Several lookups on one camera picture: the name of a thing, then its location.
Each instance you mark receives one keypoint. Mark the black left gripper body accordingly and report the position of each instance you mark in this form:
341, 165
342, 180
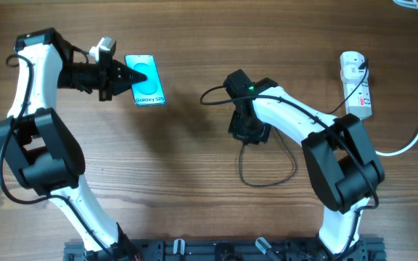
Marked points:
90, 77

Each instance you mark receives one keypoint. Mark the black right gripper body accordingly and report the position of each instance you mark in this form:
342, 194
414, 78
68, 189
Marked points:
250, 130

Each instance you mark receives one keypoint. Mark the blue Galaxy S25 smartphone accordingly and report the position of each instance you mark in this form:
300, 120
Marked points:
149, 92

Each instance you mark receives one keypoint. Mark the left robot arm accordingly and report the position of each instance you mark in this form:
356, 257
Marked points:
42, 153

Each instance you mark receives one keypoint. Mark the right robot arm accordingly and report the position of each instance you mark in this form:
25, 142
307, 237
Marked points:
343, 167

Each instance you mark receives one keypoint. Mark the white USB charger adapter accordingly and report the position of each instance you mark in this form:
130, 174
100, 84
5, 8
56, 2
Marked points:
351, 73

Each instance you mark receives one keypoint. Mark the white power strip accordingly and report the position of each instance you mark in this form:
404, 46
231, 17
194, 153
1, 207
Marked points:
357, 95

